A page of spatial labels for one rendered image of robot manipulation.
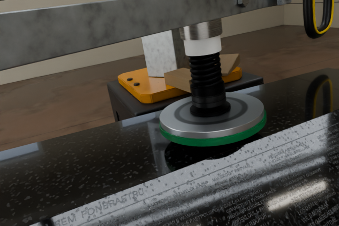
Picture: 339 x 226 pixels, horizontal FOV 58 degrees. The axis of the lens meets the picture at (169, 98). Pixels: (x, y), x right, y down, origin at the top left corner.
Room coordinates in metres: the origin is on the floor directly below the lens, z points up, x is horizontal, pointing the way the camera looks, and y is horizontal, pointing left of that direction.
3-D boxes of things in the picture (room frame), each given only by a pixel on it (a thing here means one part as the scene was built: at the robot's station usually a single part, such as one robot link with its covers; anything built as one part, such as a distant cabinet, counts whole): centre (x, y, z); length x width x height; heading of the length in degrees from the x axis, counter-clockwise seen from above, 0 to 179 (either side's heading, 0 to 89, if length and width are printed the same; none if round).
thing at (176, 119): (0.59, -0.08, 0.90); 0.21 x 0.21 x 0.01
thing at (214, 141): (0.59, -0.08, 0.90); 0.22 x 0.22 x 0.04
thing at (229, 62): (1.37, -0.27, 0.80); 0.20 x 0.10 x 0.05; 150
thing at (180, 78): (1.22, -0.08, 0.81); 0.20 x 0.10 x 0.05; 27
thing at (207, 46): (0.59, -0.08, 1.05); 0.07 x 0.07 x 0.04
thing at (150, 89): (1.47, -0.05, 0.76); 0.49 x 0.49 x 0.05; 19
